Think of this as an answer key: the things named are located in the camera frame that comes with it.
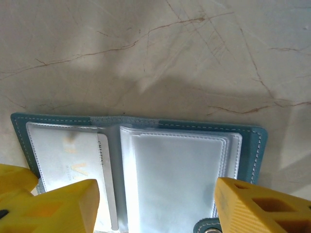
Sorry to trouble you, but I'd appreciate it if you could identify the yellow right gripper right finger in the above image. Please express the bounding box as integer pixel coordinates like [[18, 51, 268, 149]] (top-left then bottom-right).
[[215, 177, 311, 233]]

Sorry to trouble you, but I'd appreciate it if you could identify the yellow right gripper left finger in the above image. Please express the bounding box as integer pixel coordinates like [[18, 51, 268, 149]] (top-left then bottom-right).
[[0, 179, 101, 233]]

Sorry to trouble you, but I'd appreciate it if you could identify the silver VIP card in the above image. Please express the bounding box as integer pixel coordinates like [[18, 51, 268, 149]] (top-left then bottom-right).
[[30, 132, 120, 231]]

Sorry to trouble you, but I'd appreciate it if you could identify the blue leather card holder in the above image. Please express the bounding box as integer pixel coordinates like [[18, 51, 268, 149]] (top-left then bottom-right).
[[10, 112, 269, 233]]

